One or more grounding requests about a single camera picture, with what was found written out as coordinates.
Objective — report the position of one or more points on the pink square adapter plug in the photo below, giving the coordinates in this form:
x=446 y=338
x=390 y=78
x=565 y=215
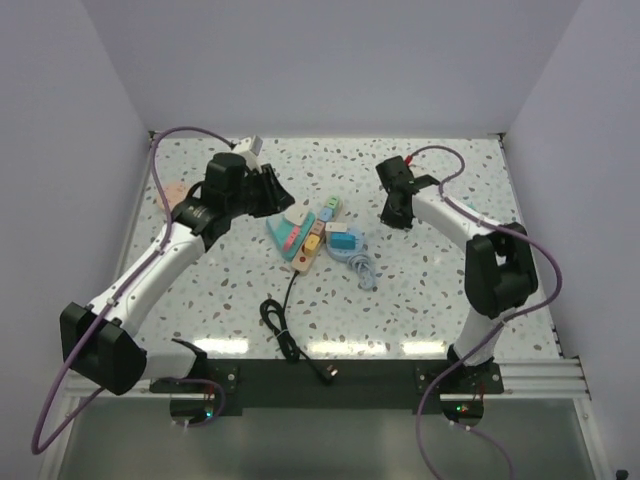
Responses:
x=291 y=238

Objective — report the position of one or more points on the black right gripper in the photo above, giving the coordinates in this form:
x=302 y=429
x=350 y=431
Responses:
x=388 y=218

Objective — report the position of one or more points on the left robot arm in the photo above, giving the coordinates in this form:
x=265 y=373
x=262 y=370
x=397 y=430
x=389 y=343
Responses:
x=99 y=339

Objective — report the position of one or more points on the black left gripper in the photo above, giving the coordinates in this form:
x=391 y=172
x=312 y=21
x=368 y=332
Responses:
x=276 y=197

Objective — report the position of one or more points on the white flat adapter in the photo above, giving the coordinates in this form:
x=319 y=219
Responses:
x=337 y=227

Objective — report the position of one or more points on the beige power strip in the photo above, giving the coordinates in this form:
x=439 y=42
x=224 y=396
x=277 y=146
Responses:
x=301 y=262

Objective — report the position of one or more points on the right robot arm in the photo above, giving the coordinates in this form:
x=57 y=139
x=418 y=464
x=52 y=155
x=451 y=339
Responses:
x=499 y=271

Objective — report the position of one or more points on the pink round socket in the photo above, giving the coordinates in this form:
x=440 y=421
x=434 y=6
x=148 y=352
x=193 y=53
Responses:
x=174 y=193

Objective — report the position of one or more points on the light blue round socket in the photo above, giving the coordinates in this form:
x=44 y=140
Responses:
x=345 y=255

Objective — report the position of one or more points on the green cube plug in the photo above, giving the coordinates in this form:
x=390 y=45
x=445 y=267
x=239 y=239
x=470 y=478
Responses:
x=334 y=203

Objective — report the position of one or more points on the light blue cube plug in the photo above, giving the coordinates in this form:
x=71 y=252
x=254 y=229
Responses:
x=325 y=215

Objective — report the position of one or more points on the white square adapter plug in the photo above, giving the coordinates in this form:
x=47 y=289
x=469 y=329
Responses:
x=296 y=214

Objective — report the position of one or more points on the teal triangular power socket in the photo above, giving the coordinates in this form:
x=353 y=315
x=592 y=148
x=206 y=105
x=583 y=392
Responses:
x=278 y=229

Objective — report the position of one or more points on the yellow cube plug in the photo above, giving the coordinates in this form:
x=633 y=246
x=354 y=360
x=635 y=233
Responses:
x=311 y=244

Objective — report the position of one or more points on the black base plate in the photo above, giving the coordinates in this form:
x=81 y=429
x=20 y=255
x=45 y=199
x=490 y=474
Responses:
x=358 y=385

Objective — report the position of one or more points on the tan cube plug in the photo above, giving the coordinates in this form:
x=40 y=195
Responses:
x=318 y=228

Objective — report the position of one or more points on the blue square adapter plug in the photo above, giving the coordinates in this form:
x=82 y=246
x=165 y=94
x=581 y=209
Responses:
x=343 y=241

